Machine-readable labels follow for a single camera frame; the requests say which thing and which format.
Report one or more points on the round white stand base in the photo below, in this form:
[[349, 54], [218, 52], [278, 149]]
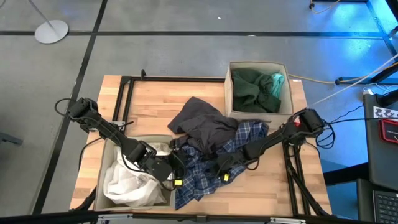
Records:
[[51, 31]]

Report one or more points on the black table leg frame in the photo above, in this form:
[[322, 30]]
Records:
[[377, 21]]

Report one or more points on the grey furniture foot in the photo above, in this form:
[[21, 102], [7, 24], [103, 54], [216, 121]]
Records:
[[9, 138]]

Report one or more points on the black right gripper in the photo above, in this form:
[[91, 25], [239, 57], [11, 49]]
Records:
[[231, 162]]

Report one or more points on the blue plaid shirt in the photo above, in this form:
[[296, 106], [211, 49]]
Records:
[[199, 180]]

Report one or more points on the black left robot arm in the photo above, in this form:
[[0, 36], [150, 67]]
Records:
[[105, 129]]

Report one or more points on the red device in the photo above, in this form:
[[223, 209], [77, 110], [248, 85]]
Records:
[[390, 130]]

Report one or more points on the teal garment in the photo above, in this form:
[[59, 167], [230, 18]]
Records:
[[277, 82]]

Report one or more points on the black metal frame rails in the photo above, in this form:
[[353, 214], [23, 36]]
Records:
[[174, 79]]

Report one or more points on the black diagonal frame strut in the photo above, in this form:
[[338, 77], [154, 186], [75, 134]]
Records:
[[88, 199]]

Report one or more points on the white garment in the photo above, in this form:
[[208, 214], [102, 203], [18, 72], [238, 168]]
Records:
[[130, 186]]

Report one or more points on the black diagonal frame struts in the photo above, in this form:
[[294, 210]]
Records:
[[292, 180]]

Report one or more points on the black rig beam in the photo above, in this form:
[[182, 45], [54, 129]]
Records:
[[46, 217]]

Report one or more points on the dark green garment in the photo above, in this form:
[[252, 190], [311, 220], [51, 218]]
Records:
[[252, 90]]

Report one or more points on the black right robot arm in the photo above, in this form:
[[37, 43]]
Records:
[[280, 133]]

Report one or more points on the white table sticker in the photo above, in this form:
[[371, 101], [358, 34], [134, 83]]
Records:
[[297, 80]]

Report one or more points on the beige fabric bin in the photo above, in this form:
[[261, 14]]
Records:
[[101, 186], [228, 90]]

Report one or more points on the black stand leg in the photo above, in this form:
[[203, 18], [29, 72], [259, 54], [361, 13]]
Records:
[[357, 79]]

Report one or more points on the black equipment case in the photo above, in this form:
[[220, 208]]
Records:
[[373, 155]]

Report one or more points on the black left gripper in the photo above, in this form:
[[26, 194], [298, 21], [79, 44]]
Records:
[[178, 168]]

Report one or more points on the dark grey garment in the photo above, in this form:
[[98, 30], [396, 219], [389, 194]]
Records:
[[205, 124]]

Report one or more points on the white power plug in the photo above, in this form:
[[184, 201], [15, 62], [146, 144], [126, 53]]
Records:
[[368, 91]]

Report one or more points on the black and white marker tag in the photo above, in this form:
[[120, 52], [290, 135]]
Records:
[[384, 112]]

